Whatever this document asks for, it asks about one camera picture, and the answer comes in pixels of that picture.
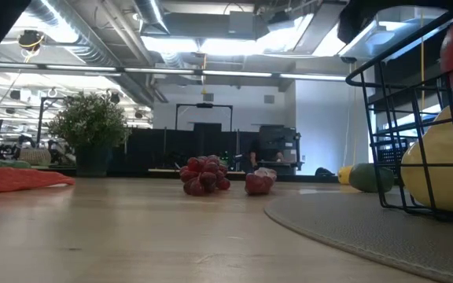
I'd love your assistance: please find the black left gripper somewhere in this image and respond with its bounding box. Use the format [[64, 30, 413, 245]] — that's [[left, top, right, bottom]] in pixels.
[[336, 0, 453, 45]]

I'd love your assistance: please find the yellow lemon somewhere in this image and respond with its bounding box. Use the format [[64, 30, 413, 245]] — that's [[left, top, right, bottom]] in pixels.
[[337, 164, 354, 186]]

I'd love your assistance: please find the black wire basket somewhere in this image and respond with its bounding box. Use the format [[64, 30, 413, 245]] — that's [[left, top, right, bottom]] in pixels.
[[345, 7, 453, 227]]

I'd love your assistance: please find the red grape bunch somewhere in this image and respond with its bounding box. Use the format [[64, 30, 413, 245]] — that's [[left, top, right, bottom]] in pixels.
[[179, 154, 232, 197]]

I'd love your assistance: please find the woven wicker basket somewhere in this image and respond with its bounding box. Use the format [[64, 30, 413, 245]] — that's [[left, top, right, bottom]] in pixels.
[[17, 147, 53, 166]]

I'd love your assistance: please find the black partition wall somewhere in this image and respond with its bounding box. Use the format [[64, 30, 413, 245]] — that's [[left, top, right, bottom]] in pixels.
[[108, 127, 302, 178]]

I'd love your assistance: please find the orange carrot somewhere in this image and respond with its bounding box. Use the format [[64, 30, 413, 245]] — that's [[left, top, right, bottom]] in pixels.
[[0, 167, 76, 193]]

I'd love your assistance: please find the black aluminium table frame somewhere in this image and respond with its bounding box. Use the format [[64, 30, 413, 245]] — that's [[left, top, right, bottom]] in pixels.
[[33, 172, 344, 184]]

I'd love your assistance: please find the black frame stand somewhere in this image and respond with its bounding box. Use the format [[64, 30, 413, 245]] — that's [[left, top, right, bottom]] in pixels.
[[175, 102, 234, 133]]

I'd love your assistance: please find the silver ventilation duct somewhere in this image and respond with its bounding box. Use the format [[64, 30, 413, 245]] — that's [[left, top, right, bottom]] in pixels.
[[6, 0, 155, 107]]

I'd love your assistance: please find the black equipment rack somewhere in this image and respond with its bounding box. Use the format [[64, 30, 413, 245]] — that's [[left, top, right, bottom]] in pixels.
[[258, 123, 303, 175]]

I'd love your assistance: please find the black ceiling-hung device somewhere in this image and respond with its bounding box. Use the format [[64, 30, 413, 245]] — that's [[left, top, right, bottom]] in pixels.
[[17, 29, 46, 53]]

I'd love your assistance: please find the green avocado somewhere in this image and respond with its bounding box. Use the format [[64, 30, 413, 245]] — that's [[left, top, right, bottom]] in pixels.
[[348, 162, 396, 193]]

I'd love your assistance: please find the long ceiling light bar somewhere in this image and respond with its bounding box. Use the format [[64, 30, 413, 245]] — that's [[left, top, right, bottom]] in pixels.
[[0, 61, 349, 82]]

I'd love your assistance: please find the green potted plant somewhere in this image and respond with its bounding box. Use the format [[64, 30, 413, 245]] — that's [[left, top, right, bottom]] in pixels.
[[45, 90, 131, 178]]

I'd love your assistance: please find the red pepper with green stem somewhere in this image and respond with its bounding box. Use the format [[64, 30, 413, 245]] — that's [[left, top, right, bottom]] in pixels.
[[244, 167, 278, 197]]

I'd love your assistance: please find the yellow pear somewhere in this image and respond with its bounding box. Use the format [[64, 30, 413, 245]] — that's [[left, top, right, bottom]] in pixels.
[[400, 101, 453, 215]]

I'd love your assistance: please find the round grey mat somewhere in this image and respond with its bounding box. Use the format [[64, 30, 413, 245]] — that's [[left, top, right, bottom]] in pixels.
[[263, 187, 453, 283]]

